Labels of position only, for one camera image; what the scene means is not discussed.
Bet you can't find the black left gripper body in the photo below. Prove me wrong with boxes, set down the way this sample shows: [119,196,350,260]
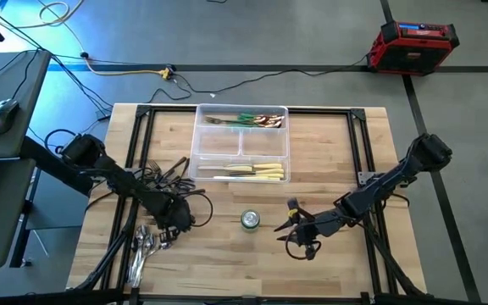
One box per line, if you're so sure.
[155,197,194,236]

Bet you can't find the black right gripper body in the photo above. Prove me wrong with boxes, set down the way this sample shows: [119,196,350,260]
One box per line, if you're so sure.
[297,206,349,247]

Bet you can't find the clear plastic cutlery organizer tray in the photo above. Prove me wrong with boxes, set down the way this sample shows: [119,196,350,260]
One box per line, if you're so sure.
[188,103,291,184]

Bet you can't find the green Sprite soda can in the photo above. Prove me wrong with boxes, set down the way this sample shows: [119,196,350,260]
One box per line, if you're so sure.
[240,209,262,233]

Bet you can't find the red and black jobsite radio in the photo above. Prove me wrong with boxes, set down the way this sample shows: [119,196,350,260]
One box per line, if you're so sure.
[365,19,461,77]

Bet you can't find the black computer mouse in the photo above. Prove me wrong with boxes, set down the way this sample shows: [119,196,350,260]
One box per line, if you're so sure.
[0,98,20,136]

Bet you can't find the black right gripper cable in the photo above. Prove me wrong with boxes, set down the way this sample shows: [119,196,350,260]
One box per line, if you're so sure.
[285,239,322,261]

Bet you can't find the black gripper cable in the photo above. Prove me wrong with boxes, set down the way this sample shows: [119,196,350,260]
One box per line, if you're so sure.
[184,191,214,229]
[285,239,322,261]

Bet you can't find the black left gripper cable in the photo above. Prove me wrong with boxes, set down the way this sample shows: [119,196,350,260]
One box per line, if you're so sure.
[184,191,214,229]

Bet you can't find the black sleeved cable bundle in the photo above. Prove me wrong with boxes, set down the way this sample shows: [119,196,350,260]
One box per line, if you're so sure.
[360,194,425,297]
[78,198,143,293]

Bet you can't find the black aluminium table frame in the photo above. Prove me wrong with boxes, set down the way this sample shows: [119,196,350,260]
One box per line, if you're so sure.
[76,103,430,305]

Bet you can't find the black radio power cable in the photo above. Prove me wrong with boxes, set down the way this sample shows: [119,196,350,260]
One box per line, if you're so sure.
[171,54,370,95]

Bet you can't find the yellow extension cord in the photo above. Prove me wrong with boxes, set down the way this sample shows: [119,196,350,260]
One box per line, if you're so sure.
[83,53,173,81]

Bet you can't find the black floor cable bundle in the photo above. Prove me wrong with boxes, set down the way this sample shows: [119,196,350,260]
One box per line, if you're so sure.
[0,0,116,124]

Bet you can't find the black mouse cable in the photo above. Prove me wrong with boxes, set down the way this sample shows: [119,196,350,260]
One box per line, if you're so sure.
[10,48,42,103]

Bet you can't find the beige coiled cable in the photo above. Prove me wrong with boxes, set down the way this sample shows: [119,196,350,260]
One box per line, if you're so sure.
[14,0,86,30]

